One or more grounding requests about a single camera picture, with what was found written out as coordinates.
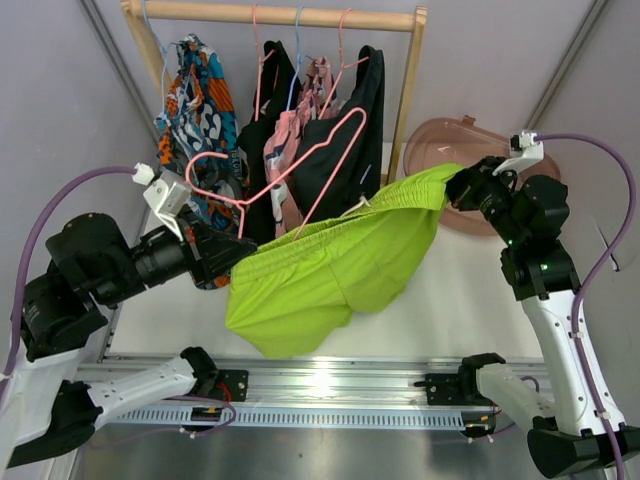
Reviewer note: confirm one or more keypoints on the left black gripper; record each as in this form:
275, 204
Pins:
208, 253

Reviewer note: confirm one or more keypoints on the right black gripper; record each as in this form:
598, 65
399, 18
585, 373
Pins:
465, 185

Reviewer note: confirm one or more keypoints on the pink wire hanger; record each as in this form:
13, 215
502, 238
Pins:
343, 64
242, 205
261, 58

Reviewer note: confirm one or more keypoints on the lime green shorts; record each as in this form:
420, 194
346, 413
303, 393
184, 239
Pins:
288, 297

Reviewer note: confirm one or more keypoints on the pink shark print shorts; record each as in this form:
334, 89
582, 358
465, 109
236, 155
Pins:
280, 149

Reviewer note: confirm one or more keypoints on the light blue wire hanger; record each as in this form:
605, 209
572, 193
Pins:
295, 85

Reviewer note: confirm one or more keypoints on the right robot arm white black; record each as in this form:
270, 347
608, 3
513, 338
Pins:
581, 428

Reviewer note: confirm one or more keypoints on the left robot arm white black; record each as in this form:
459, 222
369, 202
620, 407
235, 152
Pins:
46, 412

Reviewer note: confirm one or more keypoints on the colourful patterned shorts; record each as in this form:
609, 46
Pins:
199, 116

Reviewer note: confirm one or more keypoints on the black shorts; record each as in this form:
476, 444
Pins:
278, 71

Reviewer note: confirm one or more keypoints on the far left blue hanger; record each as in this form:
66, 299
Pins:
161, 47

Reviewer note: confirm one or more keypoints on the brown translucent plastic basket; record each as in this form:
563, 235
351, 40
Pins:
439, 141

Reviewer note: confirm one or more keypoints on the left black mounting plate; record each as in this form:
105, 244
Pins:
229, 386

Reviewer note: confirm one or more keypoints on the black mounting plate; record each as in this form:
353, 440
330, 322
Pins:
442, 389
229, 386

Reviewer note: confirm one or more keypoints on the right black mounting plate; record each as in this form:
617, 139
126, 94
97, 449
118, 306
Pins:
442, 389

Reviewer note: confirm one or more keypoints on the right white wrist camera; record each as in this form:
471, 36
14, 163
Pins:
525, 151

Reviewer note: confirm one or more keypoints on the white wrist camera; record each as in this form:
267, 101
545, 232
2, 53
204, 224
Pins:
166, 193
525, 151

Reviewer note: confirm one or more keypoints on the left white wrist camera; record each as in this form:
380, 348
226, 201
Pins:
166, 193

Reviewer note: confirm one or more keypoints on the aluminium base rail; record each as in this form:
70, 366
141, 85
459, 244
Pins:
322, 380

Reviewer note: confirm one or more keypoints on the grey slotted cable duct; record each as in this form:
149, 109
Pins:
246, 416

